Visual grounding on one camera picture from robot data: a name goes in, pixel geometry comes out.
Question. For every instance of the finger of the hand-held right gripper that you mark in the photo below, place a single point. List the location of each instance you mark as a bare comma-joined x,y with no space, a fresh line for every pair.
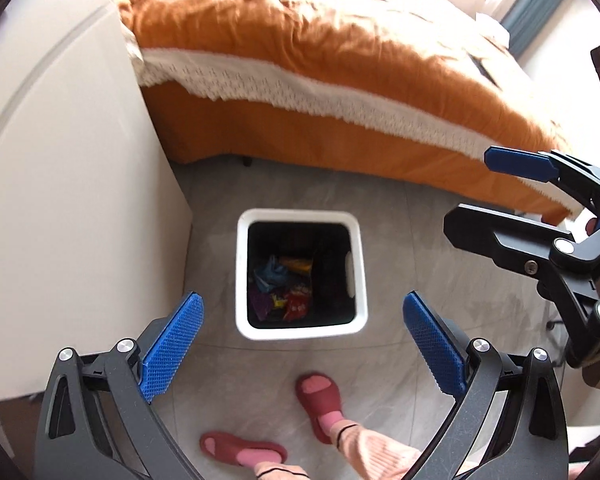
515,161
500,237

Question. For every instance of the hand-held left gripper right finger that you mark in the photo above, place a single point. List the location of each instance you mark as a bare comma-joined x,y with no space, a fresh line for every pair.
432,345

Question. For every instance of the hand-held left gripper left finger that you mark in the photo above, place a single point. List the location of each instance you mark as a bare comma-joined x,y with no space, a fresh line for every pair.
172,345

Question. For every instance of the white square waste bin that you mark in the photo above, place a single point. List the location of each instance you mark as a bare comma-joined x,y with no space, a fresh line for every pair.
300,334

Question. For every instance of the black flat item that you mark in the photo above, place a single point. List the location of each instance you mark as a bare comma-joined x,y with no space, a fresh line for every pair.
486,71

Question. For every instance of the purple snack wrapper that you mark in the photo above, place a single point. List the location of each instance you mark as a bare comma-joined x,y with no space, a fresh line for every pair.
260,305

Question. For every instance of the blue-grey curtain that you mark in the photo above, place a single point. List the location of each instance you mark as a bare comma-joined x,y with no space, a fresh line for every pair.
527,15

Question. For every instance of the blue crumpled wrapper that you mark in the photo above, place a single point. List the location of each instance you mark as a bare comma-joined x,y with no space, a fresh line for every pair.
271,274

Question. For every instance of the person's right leg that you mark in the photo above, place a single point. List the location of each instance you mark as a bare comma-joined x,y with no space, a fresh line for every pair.
375,452

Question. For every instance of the person's leg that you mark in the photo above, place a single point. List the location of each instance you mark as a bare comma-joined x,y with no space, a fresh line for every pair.
375,452
280,472

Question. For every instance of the red slipper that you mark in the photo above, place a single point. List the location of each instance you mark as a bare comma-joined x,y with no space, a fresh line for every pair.
240,447
320,405

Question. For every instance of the white pillow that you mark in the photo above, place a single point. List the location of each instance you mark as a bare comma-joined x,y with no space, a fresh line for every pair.
492,27

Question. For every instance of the red snack wrapper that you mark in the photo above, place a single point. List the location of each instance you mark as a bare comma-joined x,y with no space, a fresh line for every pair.
295,306

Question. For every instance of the yellow snack wrapper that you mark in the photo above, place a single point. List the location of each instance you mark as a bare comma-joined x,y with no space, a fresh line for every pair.
297,264

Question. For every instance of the person's left leg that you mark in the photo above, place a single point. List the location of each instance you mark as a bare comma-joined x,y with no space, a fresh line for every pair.
280,472

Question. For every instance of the black bed caster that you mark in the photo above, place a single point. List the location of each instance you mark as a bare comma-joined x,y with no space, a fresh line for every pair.
246,161

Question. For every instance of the white cabinet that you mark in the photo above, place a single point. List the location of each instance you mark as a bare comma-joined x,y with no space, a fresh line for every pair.
55,185

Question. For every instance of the orange bed skirt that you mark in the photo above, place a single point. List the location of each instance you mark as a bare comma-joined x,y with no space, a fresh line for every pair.
300,140

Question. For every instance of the orange bed blanket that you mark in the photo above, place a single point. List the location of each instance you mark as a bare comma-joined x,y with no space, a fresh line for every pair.
305,15

